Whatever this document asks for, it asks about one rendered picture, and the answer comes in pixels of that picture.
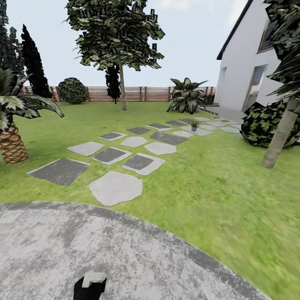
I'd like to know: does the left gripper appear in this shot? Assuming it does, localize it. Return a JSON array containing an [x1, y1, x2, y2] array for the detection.
[[73, 276, 107, 300]]

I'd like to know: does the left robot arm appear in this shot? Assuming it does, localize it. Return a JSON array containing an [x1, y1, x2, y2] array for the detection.
[[73, 272, 107, 300]]

